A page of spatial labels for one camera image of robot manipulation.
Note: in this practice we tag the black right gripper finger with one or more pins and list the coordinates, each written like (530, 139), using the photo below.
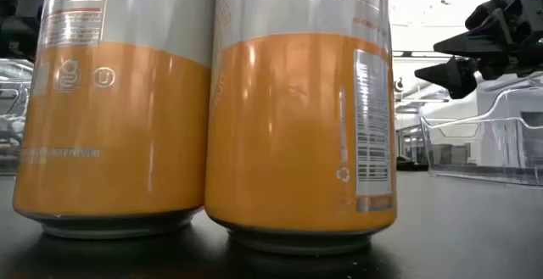
(456, 75)
(475, 45)

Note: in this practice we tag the orange and silver soda can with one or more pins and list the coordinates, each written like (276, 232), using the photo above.
(114, 122)
(288, 135)

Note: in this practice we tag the clear plastic bin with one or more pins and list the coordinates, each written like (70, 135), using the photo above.
(488, 160)
(12, 101)

